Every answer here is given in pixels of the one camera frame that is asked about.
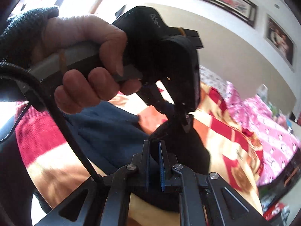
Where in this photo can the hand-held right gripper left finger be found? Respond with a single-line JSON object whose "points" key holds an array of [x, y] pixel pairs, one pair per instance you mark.
{"points": [[147, 169]]}

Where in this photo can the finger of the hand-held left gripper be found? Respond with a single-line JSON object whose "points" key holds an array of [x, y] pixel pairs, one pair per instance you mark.
{"points": [[162, 104], [187, 121]]}

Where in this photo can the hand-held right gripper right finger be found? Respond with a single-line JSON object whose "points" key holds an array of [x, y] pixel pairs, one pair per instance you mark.
{"points": [[162, 169]]}

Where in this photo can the dark pants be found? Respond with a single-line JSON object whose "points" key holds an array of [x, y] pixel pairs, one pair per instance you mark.
{"points": [[183, 150]]}

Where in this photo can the person's left forearm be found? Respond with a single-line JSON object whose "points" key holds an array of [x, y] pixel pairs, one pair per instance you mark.
{"points": [[21, 28]]}

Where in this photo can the person's left hand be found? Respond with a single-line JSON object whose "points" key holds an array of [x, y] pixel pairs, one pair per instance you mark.
{"points": [[77, 30]]}

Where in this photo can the printed orange red blanket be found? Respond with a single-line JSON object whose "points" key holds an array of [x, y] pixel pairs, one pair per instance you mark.
{"points": [[223, 131]]}

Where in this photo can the floral bed sheet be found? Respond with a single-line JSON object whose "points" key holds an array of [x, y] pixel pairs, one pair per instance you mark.
{"points": [[211, 77]]}

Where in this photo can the pink penguin print blanket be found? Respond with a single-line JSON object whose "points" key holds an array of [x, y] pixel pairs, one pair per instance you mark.
{"points": [[265, 122]]}

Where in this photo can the clear plastic bag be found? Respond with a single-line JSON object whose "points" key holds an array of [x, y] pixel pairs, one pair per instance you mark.
{"points": [[262, 91]]}

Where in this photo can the framed couple photo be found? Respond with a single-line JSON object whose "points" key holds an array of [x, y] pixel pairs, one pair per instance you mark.
{"points": [[279, 40]]}

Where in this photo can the dark wooden bed frame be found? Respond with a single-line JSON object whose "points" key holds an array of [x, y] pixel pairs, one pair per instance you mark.
{"points": [[284, 176]]}

